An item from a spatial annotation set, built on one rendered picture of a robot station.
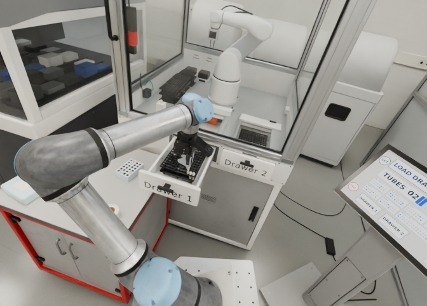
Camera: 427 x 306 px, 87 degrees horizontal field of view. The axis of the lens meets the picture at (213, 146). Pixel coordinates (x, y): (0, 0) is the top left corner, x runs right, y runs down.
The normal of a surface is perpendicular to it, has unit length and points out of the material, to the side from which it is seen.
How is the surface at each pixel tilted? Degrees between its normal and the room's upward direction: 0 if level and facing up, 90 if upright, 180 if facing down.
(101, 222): 55
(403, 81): 90
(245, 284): 0
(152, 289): 36
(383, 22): 90
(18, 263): 0
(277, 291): 3
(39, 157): 44
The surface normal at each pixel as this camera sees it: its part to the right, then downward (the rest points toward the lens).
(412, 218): -0.59, -0.39
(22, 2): 0.95, 0.28
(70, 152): 0.33, -0.20
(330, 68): -0.26, 0.55
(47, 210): 0.15, -0.78
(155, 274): -0.45, -0.67
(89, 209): 0.69, -0.04
